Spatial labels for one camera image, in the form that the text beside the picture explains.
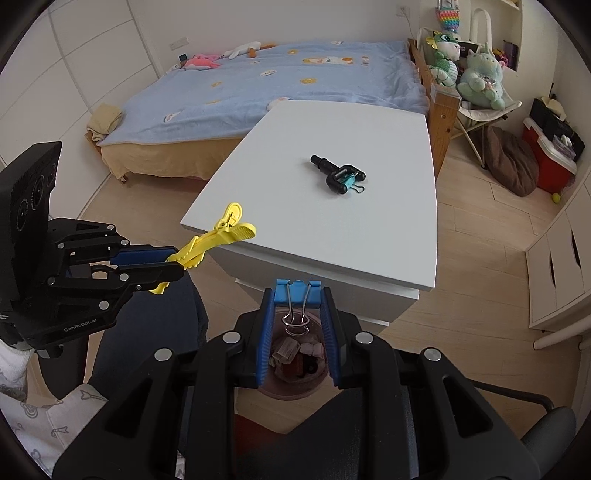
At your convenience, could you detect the white tubular frame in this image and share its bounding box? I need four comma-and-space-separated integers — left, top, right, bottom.
533, 330, 591, 350

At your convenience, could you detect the black forked plastic tool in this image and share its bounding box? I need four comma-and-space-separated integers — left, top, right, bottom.
310, 154, 366, 195

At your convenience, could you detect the pink plush toy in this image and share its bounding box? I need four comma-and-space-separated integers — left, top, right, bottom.
182, 53, 220, 71

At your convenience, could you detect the red storage box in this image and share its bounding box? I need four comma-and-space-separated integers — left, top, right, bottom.
523, 117, 578, 195

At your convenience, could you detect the blue binder clip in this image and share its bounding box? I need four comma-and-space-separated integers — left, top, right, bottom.
272, 278, 322, 336

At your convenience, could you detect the rainbow pop bag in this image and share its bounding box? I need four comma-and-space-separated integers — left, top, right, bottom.
436, 0, 462, 33

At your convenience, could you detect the wooden bed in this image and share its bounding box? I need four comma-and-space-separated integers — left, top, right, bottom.
85, 39, 462, 183

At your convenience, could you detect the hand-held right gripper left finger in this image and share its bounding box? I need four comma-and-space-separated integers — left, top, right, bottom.
53, 287, 278, 480

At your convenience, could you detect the yellow toothed clip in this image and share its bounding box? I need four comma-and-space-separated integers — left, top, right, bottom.
148, 202, 258, 295

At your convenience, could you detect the brown cushion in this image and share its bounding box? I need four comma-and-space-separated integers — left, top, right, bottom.
482, 126, 540, 198

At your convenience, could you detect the folded yellow cloth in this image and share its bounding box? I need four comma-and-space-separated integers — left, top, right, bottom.
88, 104, 123, 141

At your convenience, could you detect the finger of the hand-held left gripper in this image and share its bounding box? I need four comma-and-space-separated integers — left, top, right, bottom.
48, 220, 178, 267
46, 263, 185, 309

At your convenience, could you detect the person's leg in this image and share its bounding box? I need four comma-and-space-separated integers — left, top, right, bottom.
85, 272, 208, 393

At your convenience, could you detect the white table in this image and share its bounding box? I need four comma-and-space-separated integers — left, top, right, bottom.
181, 100, 438, 326

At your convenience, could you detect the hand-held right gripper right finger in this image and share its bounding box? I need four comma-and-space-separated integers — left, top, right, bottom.
321, 287, 541, 480

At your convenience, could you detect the white drawer cabinet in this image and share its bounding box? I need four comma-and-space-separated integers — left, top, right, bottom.
524, 182, 591, 330

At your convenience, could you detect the green dragon plush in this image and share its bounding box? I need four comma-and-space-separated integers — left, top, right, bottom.
426, 30, 460, 88

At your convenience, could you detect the white goose plush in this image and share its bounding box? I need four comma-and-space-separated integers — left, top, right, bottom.
221, 41, 277, 60

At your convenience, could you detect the mint unicorn plush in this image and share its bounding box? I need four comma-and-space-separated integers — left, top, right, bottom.
457, 44, 506, 110

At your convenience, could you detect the teal binder clip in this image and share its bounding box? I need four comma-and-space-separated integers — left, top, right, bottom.
335, 167, 365, 195

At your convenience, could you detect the black bag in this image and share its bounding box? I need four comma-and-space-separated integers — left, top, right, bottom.
529, 98, 583, 144

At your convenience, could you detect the person's patterned white top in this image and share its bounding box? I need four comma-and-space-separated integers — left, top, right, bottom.
0, 374, 107, 478

